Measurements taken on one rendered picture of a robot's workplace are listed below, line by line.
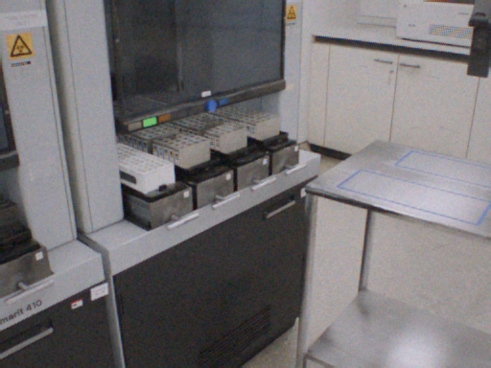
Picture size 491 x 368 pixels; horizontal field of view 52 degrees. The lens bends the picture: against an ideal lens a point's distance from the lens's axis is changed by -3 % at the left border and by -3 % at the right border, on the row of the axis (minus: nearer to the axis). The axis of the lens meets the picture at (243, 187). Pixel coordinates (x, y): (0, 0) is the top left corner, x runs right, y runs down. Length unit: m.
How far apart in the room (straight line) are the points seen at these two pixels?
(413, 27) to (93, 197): 2.49
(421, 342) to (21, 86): 1.31
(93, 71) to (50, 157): 0.21
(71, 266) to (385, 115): 2.66
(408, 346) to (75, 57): 1.22
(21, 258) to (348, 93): 2.83
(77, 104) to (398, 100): 2.55
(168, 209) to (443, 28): 2.34
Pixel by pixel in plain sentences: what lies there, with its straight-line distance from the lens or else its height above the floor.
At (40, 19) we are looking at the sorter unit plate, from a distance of 1.11.
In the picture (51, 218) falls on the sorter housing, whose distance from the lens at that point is 1.20.
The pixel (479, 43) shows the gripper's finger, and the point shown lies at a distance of 0.79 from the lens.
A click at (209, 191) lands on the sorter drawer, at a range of 1.36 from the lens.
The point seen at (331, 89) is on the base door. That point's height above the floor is 0.51.
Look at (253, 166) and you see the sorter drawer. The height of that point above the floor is 0.79.
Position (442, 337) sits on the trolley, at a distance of 1.73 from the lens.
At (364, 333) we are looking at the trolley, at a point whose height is 0.28.
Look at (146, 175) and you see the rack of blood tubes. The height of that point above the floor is 0.86.
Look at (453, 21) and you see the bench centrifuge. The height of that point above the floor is 1.04.
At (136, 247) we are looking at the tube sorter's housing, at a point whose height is 0.71.
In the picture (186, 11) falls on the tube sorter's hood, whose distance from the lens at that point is 1.31.
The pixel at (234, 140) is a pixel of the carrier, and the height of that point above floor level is 0.85.
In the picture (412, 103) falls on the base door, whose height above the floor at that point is 0.53.
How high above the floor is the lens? 1.33
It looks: 24 degrees down
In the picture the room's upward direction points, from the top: straight up
